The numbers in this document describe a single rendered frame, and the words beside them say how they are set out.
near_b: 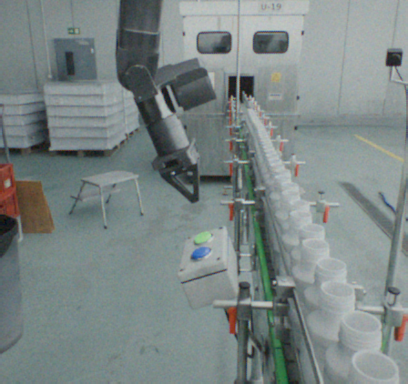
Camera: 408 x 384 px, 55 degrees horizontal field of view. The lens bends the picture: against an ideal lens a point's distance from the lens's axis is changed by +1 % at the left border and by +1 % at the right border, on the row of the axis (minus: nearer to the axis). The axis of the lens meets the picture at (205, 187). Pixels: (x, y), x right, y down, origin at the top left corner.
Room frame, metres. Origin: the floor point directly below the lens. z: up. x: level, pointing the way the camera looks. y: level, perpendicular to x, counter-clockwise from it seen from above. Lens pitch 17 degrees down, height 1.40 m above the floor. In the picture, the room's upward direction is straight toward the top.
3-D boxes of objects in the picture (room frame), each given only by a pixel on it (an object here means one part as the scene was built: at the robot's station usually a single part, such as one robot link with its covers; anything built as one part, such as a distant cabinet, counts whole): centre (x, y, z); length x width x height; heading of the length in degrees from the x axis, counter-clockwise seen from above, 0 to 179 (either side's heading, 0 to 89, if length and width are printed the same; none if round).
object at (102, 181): (3.68, 0.99, 0.21); 0.61 x 0.47 x 0.41; 50
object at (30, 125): (7.17, 3.44, 0.50); 1.23 x 1.05 x 1.00; 175
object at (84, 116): (6.99, 2.05, 0.59); 1.24 x 1.03 x 1.17; 179
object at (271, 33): (5.48, -0.46, 1.05); 1.60 x 1.40 x 2.10; 177
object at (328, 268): (0.45, -0.16, 1.08); 0.06 x 0.06 x 0.17
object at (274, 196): (0.87, -0.18, 1.08); 0.06 x 0.06 x 0.17
